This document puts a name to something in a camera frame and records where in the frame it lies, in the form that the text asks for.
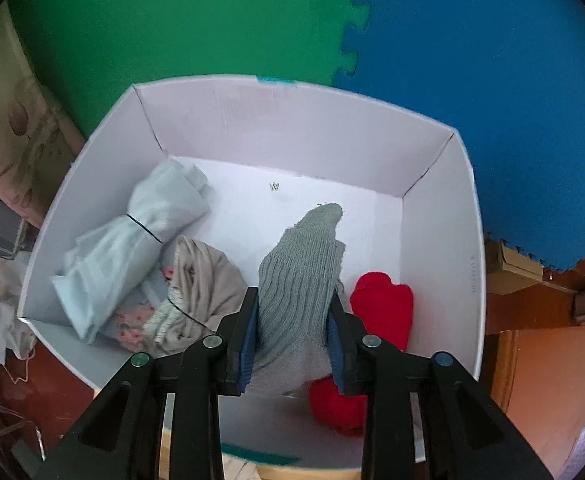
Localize red sock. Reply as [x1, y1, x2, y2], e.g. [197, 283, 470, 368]
[349, 271, 414, 352]
[308, 375, 368, 436]

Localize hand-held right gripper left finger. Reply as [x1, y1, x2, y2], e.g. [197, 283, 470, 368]
[42, 286, 260, 480]

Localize orange wooden furniture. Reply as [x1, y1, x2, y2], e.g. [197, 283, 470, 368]
[485, 255, 585, 480]

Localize pink floral curtain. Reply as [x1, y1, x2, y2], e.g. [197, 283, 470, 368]
[0, 0, 88, 231]

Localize green foam mat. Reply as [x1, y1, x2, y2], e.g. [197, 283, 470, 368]
[5, 0, 383, 136]

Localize flat cardboard box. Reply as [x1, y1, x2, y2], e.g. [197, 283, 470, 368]
[486, 239, 580, 295]

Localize pink floral underwear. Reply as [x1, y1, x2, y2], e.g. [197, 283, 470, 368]
[115, 265, 173, 353]

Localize blue foam mat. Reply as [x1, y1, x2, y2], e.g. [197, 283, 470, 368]
[332, 0, 585, 273]

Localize grey knit sock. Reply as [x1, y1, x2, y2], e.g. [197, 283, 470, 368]
[246, 203, 347, 397]

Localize white cardboard box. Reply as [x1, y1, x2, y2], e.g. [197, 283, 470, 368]
[17, 75, 488, 467]

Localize beige underwear bundle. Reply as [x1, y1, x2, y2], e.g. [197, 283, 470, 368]
[145, 235, 246, 353]

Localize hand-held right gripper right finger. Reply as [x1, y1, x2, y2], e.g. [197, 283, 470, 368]
[326, 290, 555, 480]

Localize large light blue underwear bundle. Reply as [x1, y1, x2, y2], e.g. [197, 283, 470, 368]
[51, 162, 210, 345]

